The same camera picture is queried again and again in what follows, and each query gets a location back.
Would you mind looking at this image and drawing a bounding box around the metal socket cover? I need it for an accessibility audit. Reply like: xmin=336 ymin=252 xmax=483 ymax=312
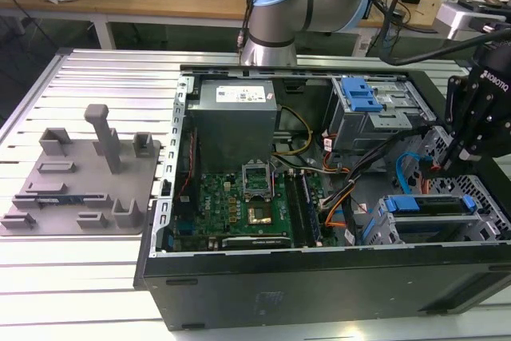
xmin=241 ymin=160 xmax=272 ymax=202

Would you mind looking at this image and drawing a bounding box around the black graphics card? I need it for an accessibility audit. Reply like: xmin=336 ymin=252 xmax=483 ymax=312
xmin=220 ymin=235 xmax=292 ymax=250

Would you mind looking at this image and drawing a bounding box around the grey power supply unit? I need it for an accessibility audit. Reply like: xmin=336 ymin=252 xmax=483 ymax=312
xmin=187 ymin=79 xmax=279 ymax=174

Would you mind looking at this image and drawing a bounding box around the RAM stick on rack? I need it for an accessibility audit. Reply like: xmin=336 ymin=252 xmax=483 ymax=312
xmin=34 ymin=196 xmax=87 ymax=204

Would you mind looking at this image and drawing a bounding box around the orange wire bundle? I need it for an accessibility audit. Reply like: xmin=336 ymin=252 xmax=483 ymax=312
xmin=323 ymin=180 xmax=352 ymax=231

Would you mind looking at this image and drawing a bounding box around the black wire bundle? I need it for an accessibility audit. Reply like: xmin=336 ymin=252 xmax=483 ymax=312
xmin=323 ymin=125 xmax=438 ymax=202

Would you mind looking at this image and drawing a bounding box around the metal disk bay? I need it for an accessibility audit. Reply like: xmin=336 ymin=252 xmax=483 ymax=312
xmin=358 ymin=125 xmax=511 ymax=247

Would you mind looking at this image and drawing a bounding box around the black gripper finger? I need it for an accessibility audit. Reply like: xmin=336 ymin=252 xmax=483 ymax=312
xmin=438 ymin=74 xmax=469 ymax=170
xmin=457 ymin=88 xmax=500 ymax=163

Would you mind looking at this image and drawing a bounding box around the wooden desk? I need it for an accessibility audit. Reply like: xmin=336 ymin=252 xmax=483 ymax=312
xmin=0 ymin=0 xmax=492 ymax=50

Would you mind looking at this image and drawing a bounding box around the CPU socket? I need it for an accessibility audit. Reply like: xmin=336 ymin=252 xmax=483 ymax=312
xmin=246 ymin=203 xmax=273 ymax=226

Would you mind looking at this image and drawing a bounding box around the black open PC case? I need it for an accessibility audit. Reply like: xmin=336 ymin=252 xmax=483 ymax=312
xmin=133 ymin=63 xmax=511 ymax=332

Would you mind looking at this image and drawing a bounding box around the drive cage with blue latch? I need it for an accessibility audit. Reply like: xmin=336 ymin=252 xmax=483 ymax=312
xmin=323 ymin=75 xmax=437 ymax=154

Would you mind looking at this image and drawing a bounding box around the grey parts rack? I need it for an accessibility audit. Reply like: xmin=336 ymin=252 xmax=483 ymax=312
xmin=0 ymin=103 xmax=163 ymax=237

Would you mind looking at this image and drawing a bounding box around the yellow and black wire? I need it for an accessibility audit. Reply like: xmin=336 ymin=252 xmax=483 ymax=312
xmin=270 ymin=105 xmax=314 ymax=157

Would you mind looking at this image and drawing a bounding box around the blue data wire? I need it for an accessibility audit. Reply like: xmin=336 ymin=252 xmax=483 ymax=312
xmin=394 ymin=149 xmax=426 ymax=198

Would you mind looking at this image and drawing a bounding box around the RAM stick in slot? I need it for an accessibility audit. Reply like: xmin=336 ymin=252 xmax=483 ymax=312
xmin=299 ymin=172 xmax=323 ymax=247

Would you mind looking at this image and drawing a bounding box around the green motherboard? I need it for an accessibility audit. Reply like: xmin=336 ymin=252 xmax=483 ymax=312
xmin=175 ymin=171 xmax=344 ymax=252

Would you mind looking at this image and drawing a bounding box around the hard disk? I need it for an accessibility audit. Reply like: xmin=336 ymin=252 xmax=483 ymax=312
xmin=381 ymin=193 xmax=478 ymax=219

